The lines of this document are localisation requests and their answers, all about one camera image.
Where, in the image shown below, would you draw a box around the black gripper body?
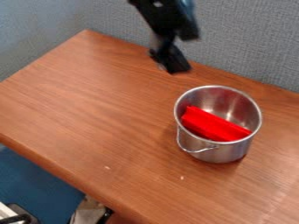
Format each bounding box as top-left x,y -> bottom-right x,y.
126,0 -> 200,41

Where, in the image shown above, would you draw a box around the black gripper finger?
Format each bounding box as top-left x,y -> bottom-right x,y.
165,45 -> 192,74
148,32 -> 174,72

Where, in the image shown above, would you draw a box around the stainless steel pot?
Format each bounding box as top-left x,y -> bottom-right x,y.
173,85 -> 261,164

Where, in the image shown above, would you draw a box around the red plastic block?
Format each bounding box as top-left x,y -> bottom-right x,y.
181,106 -> 252,142

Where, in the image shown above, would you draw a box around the white and black floor object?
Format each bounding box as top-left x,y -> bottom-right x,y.
0,202 -> 40,224

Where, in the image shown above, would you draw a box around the grey table leg bracket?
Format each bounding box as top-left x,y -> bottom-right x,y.
69,196 -> 113,224

